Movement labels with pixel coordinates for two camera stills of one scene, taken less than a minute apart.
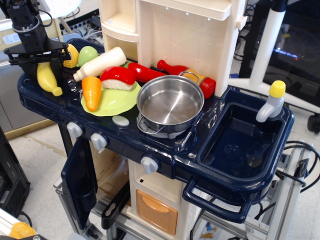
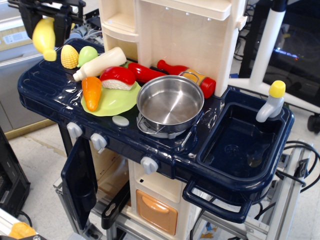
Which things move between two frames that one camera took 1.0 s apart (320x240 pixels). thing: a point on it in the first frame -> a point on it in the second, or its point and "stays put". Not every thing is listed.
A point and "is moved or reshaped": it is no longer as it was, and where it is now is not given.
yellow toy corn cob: [73, 53] stays put
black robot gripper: [36, 49] -> [65, 11]
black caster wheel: [313, 123] stays put
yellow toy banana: [47, 78] is moved or reshaped
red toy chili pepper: [141, 73] stays put
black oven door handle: [110, 213] stays put
